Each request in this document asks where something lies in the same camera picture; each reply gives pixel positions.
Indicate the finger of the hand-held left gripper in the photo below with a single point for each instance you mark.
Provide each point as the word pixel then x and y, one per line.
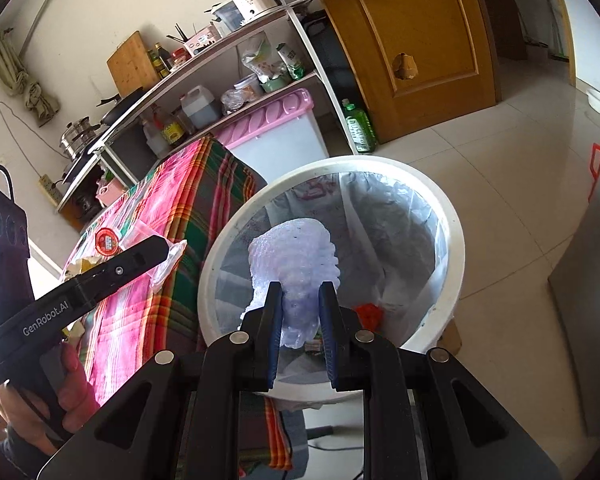
pixel 140 260

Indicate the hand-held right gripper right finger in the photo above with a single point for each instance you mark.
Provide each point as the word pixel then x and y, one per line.
pixel 326 332

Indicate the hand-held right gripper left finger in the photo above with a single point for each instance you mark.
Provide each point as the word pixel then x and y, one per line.
pixel 275 332

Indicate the white trash bin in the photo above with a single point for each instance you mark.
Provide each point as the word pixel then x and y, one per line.
pixel 450 300

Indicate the person's left forearm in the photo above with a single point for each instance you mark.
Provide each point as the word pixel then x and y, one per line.
pixel 22 452

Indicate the person's left hand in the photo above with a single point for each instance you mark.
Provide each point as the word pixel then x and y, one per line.
pixel 80 395

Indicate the clear plastic wrapper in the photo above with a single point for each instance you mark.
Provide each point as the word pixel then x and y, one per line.
pixel 167 262

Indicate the round red lid cup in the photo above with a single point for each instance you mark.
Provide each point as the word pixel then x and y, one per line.
pixel 108 240

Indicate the orange red plastic scrap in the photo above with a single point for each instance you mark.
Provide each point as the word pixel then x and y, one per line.
pixel 370 316

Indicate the crumpled cream paper tissue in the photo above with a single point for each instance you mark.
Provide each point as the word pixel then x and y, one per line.
pixel 82 266

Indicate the plaid tablecloth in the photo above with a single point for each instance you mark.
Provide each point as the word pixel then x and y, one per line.
pixel 180 200

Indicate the small pink basket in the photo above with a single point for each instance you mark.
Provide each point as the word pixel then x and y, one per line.
pixel 111 192

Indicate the white power strip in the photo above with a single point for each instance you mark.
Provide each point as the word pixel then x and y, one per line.
pixel 50 190

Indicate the black induction cooker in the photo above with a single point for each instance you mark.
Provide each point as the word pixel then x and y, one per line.
pixel 80 167

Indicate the clear plastic bin liner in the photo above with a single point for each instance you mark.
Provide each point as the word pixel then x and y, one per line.
pixel 395 240

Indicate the white plastic jug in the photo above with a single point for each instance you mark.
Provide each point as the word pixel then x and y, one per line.
pixel 155 140
pixel 200 110

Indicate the oil bottle yellow label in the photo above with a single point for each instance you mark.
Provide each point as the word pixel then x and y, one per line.
pixel 172 132

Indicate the steel steamer pot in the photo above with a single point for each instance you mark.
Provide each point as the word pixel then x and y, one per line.
pixel 77 140

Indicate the black frying pan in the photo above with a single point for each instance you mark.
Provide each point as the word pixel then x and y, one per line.
pixel 122 107

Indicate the hanging olive cloth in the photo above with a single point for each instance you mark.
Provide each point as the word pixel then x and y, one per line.
pixel 17 77

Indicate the crumpled clear plastic bag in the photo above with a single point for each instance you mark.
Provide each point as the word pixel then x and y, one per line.
pixel 232 101

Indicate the pink lid storage box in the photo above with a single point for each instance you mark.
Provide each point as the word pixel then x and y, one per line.
pixel 270 115

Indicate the wooden cutting board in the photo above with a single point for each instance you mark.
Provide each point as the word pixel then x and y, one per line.
pixel 130 65

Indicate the white metal shelf rack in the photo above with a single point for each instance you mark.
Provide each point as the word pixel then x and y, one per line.
pixel 207 72

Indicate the dark sauce bottles pair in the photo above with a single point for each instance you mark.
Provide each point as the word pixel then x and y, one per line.
pixel 160 60

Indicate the green plastic bottle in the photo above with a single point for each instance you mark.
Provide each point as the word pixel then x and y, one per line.
pixel 360 132

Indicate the white plastic tub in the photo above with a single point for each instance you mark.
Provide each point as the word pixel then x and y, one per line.
pixel 249 86

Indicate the red lid jar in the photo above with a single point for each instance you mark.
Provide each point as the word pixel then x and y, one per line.
pixel 179 57

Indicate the green bowl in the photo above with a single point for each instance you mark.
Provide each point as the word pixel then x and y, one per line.
pixel 274 85

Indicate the pink utensil basket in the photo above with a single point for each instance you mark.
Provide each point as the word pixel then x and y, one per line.
pixel 202 42

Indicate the black chopsticks bundle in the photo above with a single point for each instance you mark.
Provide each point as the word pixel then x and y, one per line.
pixel 180 34

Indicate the white green snack bag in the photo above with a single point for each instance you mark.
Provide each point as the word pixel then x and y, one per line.
pixel 257 57

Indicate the green white packet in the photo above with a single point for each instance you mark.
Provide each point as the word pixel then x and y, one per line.
pixel 291 60

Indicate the grey water pitcher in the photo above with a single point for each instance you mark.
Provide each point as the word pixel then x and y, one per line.
pixel 226 19

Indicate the black mesh panel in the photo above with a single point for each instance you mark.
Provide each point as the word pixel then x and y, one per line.
pixel 327 45

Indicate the red paper cutout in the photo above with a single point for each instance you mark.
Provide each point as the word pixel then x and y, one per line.
pixel 599 155

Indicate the wooden door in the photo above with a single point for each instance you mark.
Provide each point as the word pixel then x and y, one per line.
pixel 420 20

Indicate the white basin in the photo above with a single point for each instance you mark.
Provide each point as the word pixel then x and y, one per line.
pixel 599 102

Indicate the grey wall pipe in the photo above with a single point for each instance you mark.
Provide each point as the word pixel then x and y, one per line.
pixel 45 7

